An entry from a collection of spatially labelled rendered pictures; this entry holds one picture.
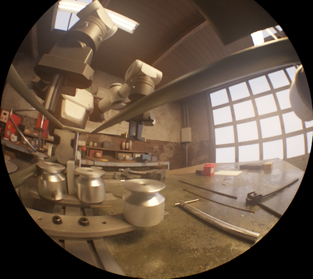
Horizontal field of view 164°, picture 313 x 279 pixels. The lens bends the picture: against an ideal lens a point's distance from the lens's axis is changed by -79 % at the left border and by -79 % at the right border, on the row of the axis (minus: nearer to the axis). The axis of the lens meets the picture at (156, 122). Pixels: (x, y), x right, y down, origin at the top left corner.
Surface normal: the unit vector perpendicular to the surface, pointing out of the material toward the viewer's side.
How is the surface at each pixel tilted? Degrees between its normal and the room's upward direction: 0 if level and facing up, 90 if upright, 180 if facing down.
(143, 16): 174
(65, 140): 70
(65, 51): 92
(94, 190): 90
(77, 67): 92
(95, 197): 90
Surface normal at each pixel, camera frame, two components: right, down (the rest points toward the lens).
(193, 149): -0.78, -0.18
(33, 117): 0.63, -0.18
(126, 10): 0.04, 0.94
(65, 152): 0.73, -0.46
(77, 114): 0.86, -0.40
